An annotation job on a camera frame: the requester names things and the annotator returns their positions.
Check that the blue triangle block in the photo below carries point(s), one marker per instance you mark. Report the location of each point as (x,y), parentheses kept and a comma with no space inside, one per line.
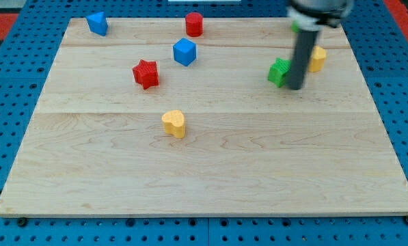
(97,23)

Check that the light wooden board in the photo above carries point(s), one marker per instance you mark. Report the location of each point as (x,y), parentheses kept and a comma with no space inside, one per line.
(96,147)

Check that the yellow pentagon block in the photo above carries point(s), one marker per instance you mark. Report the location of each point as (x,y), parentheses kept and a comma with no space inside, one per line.
(317,59)

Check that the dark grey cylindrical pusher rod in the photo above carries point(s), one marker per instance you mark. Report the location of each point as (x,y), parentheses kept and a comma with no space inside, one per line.
(304,44)

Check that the blue cube block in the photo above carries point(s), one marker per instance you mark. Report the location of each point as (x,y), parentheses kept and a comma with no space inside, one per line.
(184,51)

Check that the red star block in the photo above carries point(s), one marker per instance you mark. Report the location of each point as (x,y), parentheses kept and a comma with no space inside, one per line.
(146,74)

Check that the red cylinder block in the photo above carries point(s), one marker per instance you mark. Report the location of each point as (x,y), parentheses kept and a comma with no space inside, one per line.
(194,24)

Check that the green star block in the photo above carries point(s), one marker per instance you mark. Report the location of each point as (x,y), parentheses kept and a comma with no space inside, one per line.
(278,71)

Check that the green block behind arm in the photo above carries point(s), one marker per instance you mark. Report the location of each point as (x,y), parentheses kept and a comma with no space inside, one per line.
(295,27)

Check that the yellow heart block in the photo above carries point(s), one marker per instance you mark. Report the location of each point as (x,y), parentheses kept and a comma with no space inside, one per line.
(174,123)

